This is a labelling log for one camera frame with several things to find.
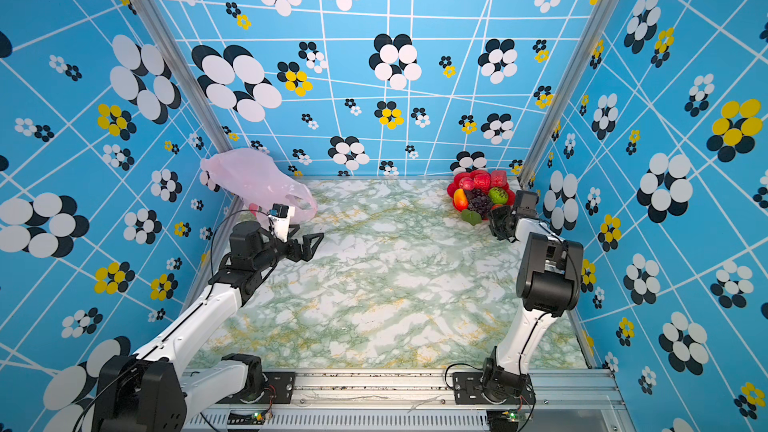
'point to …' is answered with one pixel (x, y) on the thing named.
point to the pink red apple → (466, 183)
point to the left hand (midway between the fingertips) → (311, 229)
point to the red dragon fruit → (498, 178)
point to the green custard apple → (498, 195)
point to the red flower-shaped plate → (454, 186)
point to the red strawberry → (482, 181)
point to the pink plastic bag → (254, 176)
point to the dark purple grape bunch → (478, 202)
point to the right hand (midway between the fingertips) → (490, 215)
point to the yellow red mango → (460, 200)
